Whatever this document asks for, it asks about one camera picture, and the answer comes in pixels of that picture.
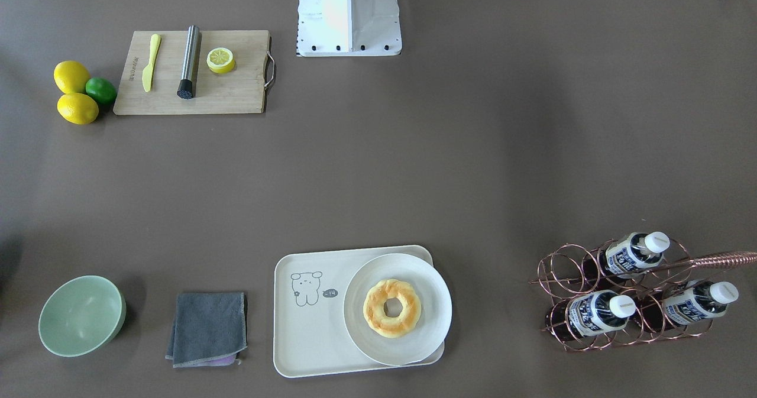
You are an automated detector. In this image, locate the white round plate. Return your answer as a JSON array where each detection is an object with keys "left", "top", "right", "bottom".
[{"left": 344, "top": 253, "right": 452, "bottom": 366}]

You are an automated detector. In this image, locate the upper yellow lemon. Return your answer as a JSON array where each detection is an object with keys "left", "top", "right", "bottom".
[{"left": 53, "top": 60, "right": 91, "bottom": 94}]

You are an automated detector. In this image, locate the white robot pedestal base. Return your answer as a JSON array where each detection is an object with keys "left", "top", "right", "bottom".
[{"left": 296, "top": 0, "right": 403, "bottom": 57}]

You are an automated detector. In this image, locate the green lime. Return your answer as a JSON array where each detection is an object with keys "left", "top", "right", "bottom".
[{"left": 85, "top": 77, "right": 117, "bottom": 105}]

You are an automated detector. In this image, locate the tea bottle top rack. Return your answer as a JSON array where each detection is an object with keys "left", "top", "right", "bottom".
[{"left": 582, "top": 231, "right": 671, "bottom": 284}]

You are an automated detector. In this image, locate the yellow plastic knife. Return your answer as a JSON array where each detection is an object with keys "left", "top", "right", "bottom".
[{"left": 141, "top": 33, "right": 162, "bottom": 92}]

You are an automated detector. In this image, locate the wooden cutting board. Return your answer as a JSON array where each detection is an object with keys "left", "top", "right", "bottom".
[{"left": 113, "top": 30, "right": 270, "bottom": 115}]

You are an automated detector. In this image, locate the steel muddler black tip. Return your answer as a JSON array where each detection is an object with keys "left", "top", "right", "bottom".
[{"left": 176, "top": 24, "right": 200, "bottom": 100}]

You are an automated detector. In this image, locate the half lemon slice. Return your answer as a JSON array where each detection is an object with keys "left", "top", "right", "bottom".
[{"left": 206, "top": 47, "right": 236, "bottom": 74}]

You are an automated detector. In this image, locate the glazed donut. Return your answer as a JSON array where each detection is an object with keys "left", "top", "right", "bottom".
[{"left": 363, "top": 279, "right": 422, "bottom": 338}]

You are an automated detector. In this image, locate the copper wire bottle rack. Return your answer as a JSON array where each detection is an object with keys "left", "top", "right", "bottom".
[{"left": 531, "top": 239, "right": 756, "bottom": 352}]

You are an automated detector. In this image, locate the yellow lemon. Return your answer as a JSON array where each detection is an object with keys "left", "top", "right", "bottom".
[
  {"left": 53, "top": 60, "right": 91, "bottom": 94},
  {"left": 57, "top": 93, "right": 100, "bottom": 125}
]

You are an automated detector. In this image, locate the lower yellow lemon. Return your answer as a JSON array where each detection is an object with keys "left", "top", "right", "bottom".
[{"left": 57, "top": 93, "right": 100, "bottom": 125}]

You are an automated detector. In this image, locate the cream tray with bear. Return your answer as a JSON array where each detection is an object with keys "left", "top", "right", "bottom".
[{"left": 273, "top": 245, "right": 444, "bottom": 377}]

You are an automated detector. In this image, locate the grey folded cloth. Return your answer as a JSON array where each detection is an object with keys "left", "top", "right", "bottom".
[{"left": 165, "top": 291, "right": 248, "bottom": 368}]

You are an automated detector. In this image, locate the mint green bowl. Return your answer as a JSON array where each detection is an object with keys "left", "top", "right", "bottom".
[{"left": 38, "top": 275, "right": 127, "bottom": 358}]

